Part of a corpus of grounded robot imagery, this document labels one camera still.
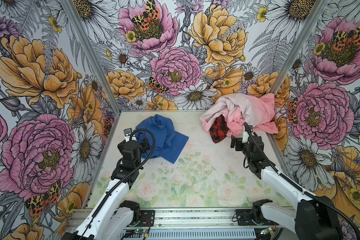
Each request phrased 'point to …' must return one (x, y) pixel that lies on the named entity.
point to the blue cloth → (168, 144)
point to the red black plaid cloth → (219, 129)
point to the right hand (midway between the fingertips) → (239, 139)
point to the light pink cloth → (247, 104)
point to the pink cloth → (265, 105)
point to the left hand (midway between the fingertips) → (135, 142)
